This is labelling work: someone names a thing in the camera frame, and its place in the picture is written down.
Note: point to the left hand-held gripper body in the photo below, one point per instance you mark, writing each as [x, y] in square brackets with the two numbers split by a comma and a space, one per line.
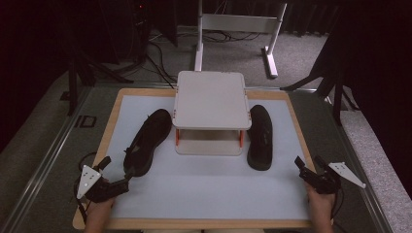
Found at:
[97, 191]

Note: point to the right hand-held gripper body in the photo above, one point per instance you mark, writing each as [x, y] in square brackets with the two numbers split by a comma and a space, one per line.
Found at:
[324, 184]

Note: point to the black shoe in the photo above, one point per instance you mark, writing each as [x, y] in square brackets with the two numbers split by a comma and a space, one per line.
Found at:
[260, 139]
[149, 142]

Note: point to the white two-tier shoe rack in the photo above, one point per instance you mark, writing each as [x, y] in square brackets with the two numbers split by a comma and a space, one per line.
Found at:
[212, 100]

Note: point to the person's left hand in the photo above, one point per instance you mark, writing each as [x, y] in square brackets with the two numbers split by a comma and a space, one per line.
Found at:
[99, 210]

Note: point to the person's right hand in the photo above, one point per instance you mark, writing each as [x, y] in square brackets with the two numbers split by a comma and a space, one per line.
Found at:
[320, 204]

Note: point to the white table mat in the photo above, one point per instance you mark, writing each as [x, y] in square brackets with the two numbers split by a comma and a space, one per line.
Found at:
[207, 187]

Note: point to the black tripod stand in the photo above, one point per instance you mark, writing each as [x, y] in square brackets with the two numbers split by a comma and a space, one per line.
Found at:
[81, 71]
[330, 81]

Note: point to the dark equipment with red light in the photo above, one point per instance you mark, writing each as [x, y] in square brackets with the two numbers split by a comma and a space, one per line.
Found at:
[141, 26]

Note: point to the white desk frame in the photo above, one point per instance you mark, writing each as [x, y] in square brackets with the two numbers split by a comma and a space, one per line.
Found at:
[239, 22]

